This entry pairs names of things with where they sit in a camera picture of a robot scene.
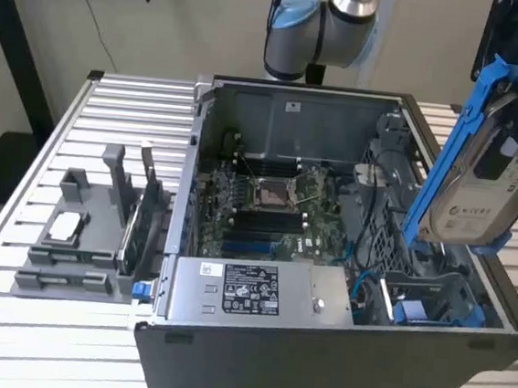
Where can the black slanted frame post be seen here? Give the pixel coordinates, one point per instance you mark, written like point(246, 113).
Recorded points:
point(13, 33)

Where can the hard disk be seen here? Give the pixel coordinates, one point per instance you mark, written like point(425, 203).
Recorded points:
point(468, 209)

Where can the black RAM slot bank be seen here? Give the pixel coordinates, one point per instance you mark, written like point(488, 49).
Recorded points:
point(271, 165)
point(269, 227)

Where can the black open PC case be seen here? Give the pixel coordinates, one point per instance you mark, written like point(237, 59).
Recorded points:
point(269, 369)

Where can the silver power supply box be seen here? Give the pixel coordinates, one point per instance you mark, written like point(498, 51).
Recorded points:
point(240, 288)

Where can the dark plastic disk bay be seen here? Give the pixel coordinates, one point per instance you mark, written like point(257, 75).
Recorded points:
point(434, 284)

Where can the blue case latch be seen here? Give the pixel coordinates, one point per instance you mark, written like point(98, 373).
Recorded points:
point(138, 291)

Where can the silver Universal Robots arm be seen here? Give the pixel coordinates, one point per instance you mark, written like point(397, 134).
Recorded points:
point(301, 42)

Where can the blue expansion slot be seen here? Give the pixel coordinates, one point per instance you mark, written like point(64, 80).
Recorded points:
point(249, 249)

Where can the green motherboard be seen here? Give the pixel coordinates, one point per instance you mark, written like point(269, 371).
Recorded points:
point(319, 236)

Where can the dark graphics card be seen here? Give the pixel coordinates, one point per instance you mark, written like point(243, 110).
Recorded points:
point(146, 220)

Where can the blue disk bay bracket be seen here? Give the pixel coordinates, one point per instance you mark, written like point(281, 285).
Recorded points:
point(435, 314)

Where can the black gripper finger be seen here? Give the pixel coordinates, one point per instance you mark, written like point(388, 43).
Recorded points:
point(496, 157)

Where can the silver CPU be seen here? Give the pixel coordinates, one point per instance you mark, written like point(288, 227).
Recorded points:
point(67, 227)

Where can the grey parts rack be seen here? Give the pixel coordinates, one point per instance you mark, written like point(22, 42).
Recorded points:
point(94, 233)

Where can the CPU socket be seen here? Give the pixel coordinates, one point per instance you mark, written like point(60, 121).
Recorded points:
point(270, 193)

